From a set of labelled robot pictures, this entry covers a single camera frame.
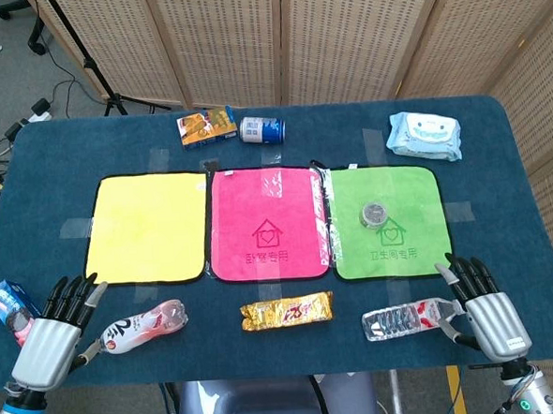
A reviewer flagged clear plastic film strip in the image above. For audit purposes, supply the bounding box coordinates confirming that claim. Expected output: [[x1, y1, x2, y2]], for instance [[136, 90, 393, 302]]
[[309, 165, 342, 270]]

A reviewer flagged black tripod stand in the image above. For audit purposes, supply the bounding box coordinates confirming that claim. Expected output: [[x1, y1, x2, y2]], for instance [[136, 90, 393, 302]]
[[45, 0, 173, 121]]

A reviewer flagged clear plastic jar with lid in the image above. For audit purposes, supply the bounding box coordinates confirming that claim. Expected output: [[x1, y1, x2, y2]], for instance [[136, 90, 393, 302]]
[[359, 200, 389, 229]]

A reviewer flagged grey robot torso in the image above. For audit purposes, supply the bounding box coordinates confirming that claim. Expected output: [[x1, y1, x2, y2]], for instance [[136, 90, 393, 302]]
[[162, 369, 382, 414]]

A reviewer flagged green cloth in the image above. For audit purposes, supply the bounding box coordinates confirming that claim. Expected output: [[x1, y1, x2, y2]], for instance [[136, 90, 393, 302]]
[[322, 158, 455, 285]]

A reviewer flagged orange blue snack box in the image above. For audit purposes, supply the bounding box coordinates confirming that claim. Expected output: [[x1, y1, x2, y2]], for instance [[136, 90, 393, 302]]
[[174, 104, 240, 152]]

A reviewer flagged pink drink bottle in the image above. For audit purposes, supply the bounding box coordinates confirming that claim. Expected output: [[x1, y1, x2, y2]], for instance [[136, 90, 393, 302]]
[[88, 298, 190, 357]]

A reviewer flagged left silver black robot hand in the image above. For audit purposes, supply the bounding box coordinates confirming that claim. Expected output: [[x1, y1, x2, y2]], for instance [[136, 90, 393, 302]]
[[4, 272, 115, 394]]

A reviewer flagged pink cloth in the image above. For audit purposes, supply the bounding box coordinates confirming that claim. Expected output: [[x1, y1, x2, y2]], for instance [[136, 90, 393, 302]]
[[200, 163, 335, 287]]

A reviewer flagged blue snack packet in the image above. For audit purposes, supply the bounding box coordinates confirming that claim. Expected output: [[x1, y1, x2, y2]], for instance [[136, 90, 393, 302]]
[[0, 277, 45, 349]]

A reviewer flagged black office chair base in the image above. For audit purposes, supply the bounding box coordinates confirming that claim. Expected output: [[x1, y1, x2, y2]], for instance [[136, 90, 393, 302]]
[[0, 0, 51, 59]]

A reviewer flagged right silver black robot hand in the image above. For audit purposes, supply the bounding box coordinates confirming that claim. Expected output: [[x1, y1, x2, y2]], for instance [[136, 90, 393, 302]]
[[431, 247, 534, 365]]

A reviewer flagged wooden woven folding screen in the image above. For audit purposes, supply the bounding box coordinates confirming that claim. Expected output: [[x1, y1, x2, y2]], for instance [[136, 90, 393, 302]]
[[33, 0, 553, 414]]

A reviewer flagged light blue wet wipes pack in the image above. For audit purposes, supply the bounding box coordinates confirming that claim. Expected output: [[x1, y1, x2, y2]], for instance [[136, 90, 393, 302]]
[[382, 108, 464, 167]]

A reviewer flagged clear water bottle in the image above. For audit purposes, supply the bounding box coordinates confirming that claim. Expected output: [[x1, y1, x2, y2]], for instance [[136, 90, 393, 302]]
[[359, 296, 469, 343]]

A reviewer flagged white power strip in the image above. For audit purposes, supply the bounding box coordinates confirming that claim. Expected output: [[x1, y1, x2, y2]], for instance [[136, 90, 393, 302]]
[[19, 97, 54, 125]]

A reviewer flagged gold biscuit pack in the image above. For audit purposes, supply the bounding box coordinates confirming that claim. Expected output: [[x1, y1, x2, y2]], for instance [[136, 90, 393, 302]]
[[238, 290, 336, 333]]

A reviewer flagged blue white drink can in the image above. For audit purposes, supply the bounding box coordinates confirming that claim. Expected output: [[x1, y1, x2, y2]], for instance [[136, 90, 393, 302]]
[[237, 113, 287, 147]]

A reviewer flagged yellow cloth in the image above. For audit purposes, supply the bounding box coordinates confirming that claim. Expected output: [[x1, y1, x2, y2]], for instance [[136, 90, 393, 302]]
[[78, 169, 215, 290]]

